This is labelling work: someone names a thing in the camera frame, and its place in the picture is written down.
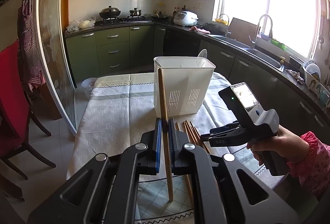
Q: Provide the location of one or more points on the white rice cooker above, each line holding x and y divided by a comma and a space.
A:
185, 18

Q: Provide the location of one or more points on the small steel pot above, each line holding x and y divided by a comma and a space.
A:
135, 12

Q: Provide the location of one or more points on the right hand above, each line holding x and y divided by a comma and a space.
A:
287, 144

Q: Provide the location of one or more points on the glass sliding door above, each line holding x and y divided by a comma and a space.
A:
50, 46

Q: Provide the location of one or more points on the white spoon in holder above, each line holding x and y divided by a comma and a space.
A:
202, 53

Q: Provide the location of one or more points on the light wooden chopstick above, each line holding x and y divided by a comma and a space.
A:
166, 144

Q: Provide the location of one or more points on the red chair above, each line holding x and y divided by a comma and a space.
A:
16, 113

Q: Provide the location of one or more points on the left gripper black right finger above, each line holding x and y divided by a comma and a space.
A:
179, 156

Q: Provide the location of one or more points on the white trash bin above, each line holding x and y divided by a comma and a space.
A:
87, 86

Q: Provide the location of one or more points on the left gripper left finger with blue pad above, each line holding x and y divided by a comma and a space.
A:
149, 160

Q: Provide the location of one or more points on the white patterned tablecloth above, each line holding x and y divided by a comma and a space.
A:
118, 112

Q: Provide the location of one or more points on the white plastic utensil holder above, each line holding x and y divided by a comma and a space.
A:
186, 80

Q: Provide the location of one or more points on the wooden chopstick on table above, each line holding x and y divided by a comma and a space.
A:
197, 138
187, 178
190, 133

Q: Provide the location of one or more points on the wooden cutting board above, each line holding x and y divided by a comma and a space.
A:
241, 29

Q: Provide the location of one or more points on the black wok with lid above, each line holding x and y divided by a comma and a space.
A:
109, 13

